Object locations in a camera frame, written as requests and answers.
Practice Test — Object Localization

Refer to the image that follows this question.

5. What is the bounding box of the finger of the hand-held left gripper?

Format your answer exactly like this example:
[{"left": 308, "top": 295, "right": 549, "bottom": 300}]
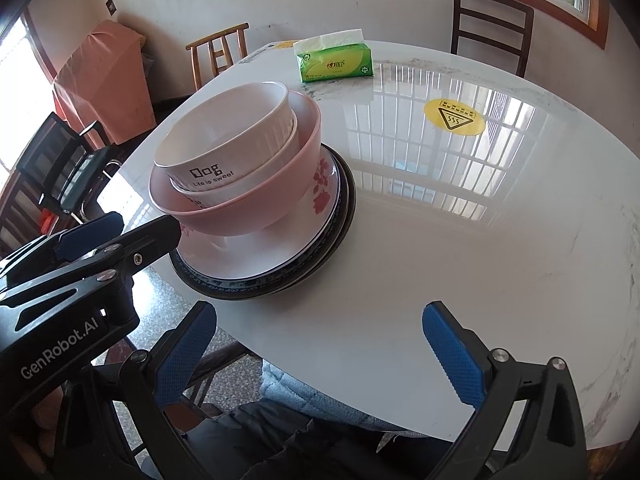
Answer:
[
  {"left": 10, "top": 214, "right": 184, "bottom": 306},
  {"left": 0, "top": 211, "right": 126, "bottom": 281}
]

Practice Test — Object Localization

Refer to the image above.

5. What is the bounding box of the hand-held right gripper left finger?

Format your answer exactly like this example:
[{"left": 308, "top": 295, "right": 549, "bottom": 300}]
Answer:
[{"left": 62, "top": 301, "right": 218, "bottom": 480}]

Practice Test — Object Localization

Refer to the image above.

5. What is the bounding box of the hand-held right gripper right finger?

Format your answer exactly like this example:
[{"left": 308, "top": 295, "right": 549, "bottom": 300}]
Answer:
[{"left": 421, "top": 301, "right": 590, "bottom": 480}]

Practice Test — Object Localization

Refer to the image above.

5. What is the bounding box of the large oval blue-white plate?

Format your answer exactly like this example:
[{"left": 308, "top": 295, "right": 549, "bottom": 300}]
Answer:
[{"left": 167, "top": 147, "right": 357, "bottom": 302}]

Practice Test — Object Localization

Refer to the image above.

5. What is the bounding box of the round blue-white patterned plate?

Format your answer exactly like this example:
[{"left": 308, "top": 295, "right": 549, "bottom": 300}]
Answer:
[{"left": 169, "top": 145, "right": 353, "bottom": 296}]

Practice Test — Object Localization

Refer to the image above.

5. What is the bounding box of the pink bowl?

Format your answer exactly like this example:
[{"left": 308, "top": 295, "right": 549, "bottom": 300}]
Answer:
[{"left": 149, "top": 90, "right": 322, "bottom": 237}]

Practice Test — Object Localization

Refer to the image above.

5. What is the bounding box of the large white orange-striped bowl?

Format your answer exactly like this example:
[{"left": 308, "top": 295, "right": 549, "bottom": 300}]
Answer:
[{"left": 170, "top": 110, "right": 299, "bottom": 209}]

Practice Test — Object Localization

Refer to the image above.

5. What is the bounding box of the white plate with pink flowers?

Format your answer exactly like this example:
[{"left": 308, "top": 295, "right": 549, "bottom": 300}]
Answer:
[{"left": 176, "top": 142, "right": 346, "bottom": 281}]

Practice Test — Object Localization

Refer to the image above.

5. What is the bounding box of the white bowl with blue cartoon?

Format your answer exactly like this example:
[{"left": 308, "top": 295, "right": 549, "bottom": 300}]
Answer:
[{"left": 153, "top": 81, "right": 292, "bottom": 193}]

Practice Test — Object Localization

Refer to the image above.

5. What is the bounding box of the black mesh chair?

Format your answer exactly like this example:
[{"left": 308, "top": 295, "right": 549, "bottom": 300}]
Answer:
[{"left": 15, "top": 111, "right": 123, "bottom": 226}]

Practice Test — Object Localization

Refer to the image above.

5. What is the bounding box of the light blue quilted garment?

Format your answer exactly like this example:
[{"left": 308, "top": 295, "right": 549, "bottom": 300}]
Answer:
[{"left": 259, "top": 359, "right": 421, "bottom": 443}]

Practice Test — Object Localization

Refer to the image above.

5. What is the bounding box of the dark padded jacket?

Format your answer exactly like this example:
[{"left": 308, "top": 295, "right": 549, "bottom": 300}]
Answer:
[{"left": 180, "top": 400, "right": 456, "bottom": 480}]

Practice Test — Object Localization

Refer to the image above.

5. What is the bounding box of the cabinet under pink cloth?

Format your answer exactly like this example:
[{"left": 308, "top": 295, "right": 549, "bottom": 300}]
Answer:
[{"left": 52, "top": 20, "right": 157, "bottom": 146}]

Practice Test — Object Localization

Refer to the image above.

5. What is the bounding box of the light wooden chair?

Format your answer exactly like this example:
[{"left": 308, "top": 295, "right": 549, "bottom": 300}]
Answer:
[{"left": 186, "top": 22, "right": 250, "bottom": 92}]

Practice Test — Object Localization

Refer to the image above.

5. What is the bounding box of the round yellow warning sticker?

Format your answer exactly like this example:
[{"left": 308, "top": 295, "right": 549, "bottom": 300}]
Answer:
[{"left": 424, "top": 97, "right": 486, "bottom": 137}]

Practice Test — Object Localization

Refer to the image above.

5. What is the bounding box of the green tissue pack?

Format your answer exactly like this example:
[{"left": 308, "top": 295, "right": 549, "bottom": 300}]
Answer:
[{"left": 293, "top": 29, "right": 375, "bottom": 84}]

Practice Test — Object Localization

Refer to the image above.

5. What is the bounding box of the dark wooden chair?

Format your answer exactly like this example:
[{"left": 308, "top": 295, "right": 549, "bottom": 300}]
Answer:
[{"left": 450, "top": 0, "right": 536, "bottom": 78}]

